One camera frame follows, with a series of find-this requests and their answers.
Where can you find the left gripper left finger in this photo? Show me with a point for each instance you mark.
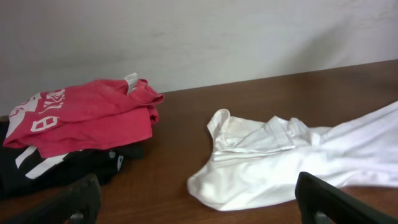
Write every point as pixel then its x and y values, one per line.
pixel 79 203

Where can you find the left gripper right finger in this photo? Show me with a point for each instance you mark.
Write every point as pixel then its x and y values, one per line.
pixel 320 202

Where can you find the white t-shirt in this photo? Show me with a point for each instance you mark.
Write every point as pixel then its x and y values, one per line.
pixel 256 164

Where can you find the black folded clothes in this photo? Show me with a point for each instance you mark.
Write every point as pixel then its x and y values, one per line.
pixel 24 171

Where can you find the red printed t-shirt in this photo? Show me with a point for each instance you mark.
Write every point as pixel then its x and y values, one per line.
pixel 101 114

